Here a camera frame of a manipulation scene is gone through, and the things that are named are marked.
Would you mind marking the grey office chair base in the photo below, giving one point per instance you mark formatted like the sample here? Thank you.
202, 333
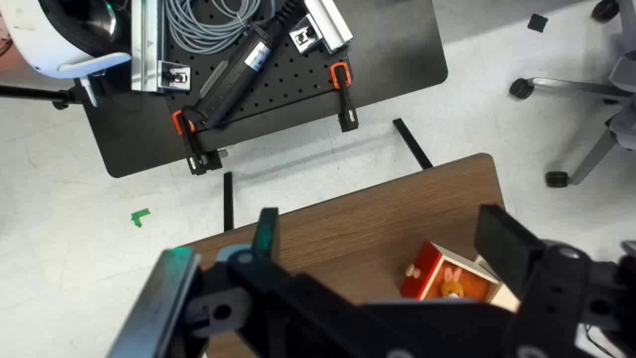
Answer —
597, 90

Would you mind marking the black table leg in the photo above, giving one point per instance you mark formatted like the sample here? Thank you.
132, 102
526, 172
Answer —
412, 142
230, 200

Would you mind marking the orange rabbit print box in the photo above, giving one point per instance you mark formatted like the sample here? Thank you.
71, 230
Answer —
430, 271

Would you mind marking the short aluminium extrusion rail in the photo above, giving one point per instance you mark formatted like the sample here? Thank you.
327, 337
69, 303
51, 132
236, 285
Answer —
329, 23

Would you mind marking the black stand bar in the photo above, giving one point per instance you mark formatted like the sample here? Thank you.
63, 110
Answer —
33, 94

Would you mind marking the black perforated board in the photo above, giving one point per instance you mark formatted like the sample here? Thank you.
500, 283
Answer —
391, 47

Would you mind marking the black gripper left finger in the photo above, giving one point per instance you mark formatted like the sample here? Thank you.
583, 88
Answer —
267, 232

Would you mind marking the orange black bar clamp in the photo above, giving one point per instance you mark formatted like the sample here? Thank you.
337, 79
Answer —
192, 142
345, 92

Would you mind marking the black perforated breadboard plate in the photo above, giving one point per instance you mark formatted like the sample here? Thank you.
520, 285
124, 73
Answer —
291, 73

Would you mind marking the black tool with white label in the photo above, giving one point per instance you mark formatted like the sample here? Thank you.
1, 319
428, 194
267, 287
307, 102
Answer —
242, 73

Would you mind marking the small black square piece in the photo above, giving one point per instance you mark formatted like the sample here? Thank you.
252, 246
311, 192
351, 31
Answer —
538, 23

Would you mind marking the white round shell black bowl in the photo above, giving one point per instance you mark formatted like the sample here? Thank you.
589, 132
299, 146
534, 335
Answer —
41, 53

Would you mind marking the long aluminium extrusion rail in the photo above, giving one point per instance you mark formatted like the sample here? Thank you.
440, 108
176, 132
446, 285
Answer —
144, 47

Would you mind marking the green tape mark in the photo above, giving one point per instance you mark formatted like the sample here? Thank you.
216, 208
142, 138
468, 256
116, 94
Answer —
140, 216

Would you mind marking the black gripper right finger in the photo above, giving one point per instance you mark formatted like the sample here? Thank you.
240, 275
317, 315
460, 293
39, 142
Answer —
506, 240

